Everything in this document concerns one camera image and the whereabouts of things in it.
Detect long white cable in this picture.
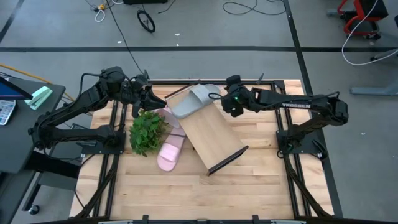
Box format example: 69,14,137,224
341,0,398,67

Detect grey slide sandal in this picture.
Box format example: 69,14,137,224
170,83,222,120

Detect black floor tape strip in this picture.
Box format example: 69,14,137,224
0,45,398,53
282,0,345,218
0,0,25,43

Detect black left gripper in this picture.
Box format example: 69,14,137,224
123,74,167,119

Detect wooden shelf with black frame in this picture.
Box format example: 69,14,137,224
164,83,249,177

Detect long black floor cable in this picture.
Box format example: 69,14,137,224
105,0,147,75

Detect black aluminium table frame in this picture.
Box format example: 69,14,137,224
74,79,335,222

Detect yellow cable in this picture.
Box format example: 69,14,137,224
0,63,77,103

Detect grey desk foot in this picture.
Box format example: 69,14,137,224
349,48,398,96

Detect monitor with blue screen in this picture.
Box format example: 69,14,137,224
0,76,34,101

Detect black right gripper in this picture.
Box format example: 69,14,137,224
220,74,254,118

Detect short black floor cable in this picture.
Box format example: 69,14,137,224
157,0,177,15

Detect white calculator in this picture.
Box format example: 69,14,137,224
0,99,17,126

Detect red and black cart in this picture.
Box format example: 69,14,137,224
326,0,389,40

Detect white coiled cable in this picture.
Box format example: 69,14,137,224
94,8,106,23

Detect mint green stapler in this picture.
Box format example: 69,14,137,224
24,86,53,111

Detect pink slide sandal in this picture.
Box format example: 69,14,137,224
152,106,185,130
156,126,187,172

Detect black floor box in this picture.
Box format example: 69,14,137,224
123,0,169,5

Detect black looped floor cable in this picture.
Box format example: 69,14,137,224
222,0,287,16

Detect black side desk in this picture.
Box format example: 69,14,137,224
0,76,83,224

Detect artificial green leafy plant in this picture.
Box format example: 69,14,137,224
129,109,187,157

